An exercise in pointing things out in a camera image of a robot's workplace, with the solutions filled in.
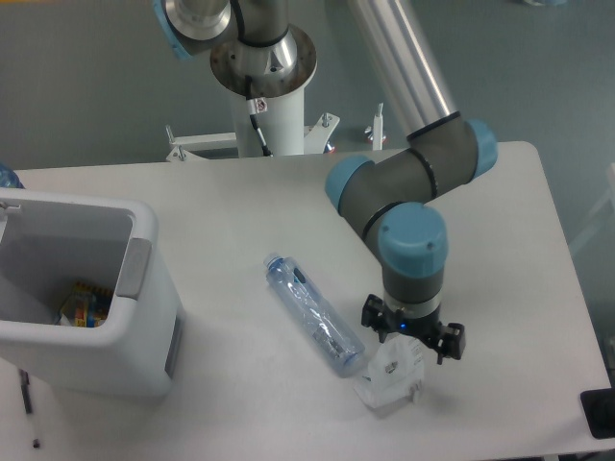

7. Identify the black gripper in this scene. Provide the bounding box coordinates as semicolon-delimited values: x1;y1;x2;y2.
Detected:
361;294;466;365

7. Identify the white paper wrapper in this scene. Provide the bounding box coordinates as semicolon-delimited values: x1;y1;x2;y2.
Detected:
354;335;425;409

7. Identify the clear blue plastic bottle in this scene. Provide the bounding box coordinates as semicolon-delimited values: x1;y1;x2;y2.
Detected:
263;254;365;377

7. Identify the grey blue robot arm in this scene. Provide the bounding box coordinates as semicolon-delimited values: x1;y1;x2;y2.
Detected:
153;1;498;359

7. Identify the white plastic trash can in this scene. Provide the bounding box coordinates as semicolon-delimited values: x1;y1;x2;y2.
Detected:
1;188;184;396

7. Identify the black device at table edge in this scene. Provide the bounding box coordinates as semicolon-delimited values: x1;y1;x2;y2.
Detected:
579;388;614;440

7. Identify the colourful snack wrapper in bin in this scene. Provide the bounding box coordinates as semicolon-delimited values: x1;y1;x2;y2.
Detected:
57;281;113;328

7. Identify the black pen on table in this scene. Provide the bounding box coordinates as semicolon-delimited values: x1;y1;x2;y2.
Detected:
18;369;41;449

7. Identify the blue bottle behind bin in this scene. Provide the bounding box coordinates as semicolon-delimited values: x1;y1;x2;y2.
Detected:
0;163;24;189

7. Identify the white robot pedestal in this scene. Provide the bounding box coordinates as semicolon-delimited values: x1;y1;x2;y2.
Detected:
166;25;340;161

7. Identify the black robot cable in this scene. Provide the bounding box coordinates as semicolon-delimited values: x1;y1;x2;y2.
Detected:
243;74;274;158

